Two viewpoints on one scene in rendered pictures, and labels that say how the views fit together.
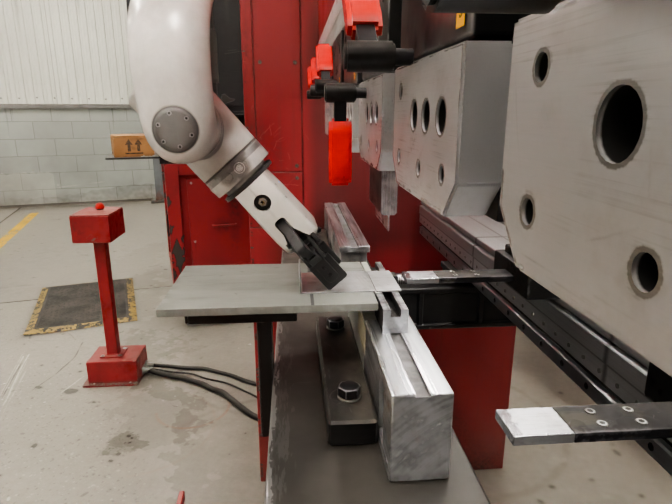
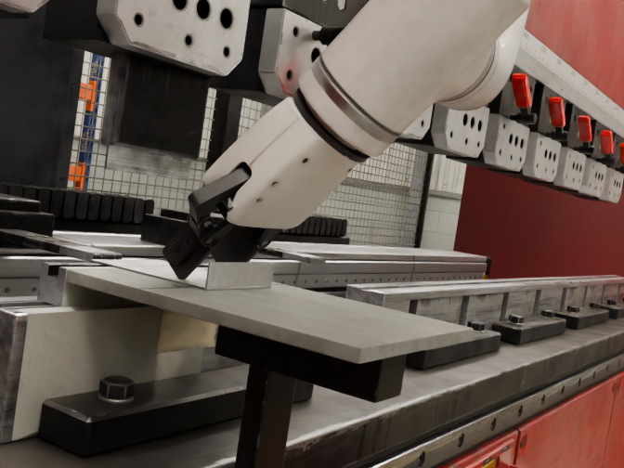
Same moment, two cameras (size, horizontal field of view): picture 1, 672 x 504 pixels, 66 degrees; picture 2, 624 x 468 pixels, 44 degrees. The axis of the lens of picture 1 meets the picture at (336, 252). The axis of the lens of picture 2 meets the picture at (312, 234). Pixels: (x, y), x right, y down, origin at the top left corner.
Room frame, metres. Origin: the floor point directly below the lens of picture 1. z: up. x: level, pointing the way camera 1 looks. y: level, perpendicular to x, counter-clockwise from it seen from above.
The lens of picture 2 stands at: (1.13, 0.47, 1.09)
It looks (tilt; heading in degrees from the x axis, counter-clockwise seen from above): 3 degrees down; 217
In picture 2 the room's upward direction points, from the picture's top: 8 degrees clockwise
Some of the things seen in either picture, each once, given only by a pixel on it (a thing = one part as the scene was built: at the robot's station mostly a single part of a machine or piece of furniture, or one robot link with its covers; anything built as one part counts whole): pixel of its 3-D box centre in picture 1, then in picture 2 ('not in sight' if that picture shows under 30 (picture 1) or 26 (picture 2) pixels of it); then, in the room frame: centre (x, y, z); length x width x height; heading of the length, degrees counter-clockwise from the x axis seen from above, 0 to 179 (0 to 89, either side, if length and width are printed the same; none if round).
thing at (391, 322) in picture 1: (381, 292); (144, 282); (0.67, -0.06, 0.99); 0.20 x 0.03 x 0.03; 5
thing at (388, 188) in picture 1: (382, 187); (156, 121); (0.68, -0.06, 1.13); 0.10 x 0.02 x 0.10; 5
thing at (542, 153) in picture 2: not in sight; (528, 134); (-0.29, -0.14, 1.26); 0.15 x 0.09 x 0.17; 5
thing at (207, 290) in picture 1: (271, 285); (270, 305); (0.67, 0.09, 1.00); 0.26 x 0.18 x 0.01; 95
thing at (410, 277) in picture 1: (495, 269); (18, 227); (0.70, -0.22, 1.01); 0.26 x 0.12 x 0.05; 95
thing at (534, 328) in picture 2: not in sight; (530, 328); (-0.32, -0.08, 0.89); 0.30 x 0.05 x 0.03; 5
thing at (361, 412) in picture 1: (340, 367); (199, 399); (0.64, -0.01, 0.89); 0.30 x 0.05 x 0.03; 5
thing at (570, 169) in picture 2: not in sight; (557, 147); (-0.49, -0.15, 1.26); 0.15 x 0.09 x 0.17; 5
